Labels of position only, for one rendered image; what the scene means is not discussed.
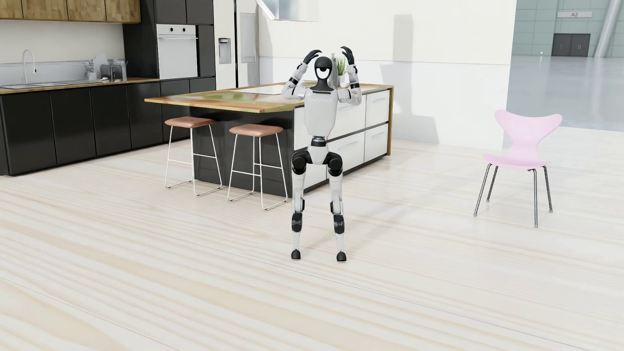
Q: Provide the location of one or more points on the pink chair with metal legs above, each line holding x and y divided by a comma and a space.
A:
524, 141

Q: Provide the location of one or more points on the black robot head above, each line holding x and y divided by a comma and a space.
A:
323, 73

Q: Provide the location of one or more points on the white built-in oven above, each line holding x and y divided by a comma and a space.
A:
176, 56

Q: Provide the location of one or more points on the glass jars on counter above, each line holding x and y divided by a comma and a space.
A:
113, 71

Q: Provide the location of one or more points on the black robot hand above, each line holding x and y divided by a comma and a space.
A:
348, 55
310, 57

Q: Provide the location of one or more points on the wood-topped kitchen island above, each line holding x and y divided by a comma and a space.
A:
234, 100

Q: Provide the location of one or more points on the white robot leg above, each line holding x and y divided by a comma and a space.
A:
337, 195
298, 195

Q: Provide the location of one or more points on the chrome kitchen faucet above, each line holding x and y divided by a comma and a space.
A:
25, 61

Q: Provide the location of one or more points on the wooden wall cabinets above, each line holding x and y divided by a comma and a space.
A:
68, 9

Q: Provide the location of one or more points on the black base cabinets with counter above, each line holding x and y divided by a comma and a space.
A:
73, 124

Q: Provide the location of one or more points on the white range hood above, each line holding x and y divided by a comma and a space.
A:
287, 9

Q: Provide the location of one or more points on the green plant in vase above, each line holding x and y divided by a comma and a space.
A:
341, 66

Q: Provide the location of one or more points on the tall black oven cabinet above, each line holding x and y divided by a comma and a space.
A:
139, 44

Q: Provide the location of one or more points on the white wall sign A2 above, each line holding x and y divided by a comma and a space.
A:
574, 14

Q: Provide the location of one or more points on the brown seat white bar stool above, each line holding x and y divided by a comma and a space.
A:
189, 122
255, 129

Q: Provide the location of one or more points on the white right robot leg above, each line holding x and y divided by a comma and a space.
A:
298, 195

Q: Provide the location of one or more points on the white refrigerator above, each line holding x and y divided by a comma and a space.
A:
236, 44

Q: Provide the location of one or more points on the white left robot leg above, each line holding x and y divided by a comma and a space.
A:
337, 195

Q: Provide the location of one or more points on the steel kitchen sink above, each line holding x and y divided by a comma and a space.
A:
44, 84

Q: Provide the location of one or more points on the dark double door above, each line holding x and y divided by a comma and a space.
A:
570, 45

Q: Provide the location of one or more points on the grey slanted column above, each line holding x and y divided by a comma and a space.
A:
608, 27

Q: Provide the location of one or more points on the small white flower pot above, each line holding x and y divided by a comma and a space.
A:
89, 70

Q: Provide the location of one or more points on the grey glass bottle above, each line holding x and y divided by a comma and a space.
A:
333, 73

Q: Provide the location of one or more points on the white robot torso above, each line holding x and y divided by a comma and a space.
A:
321, 114

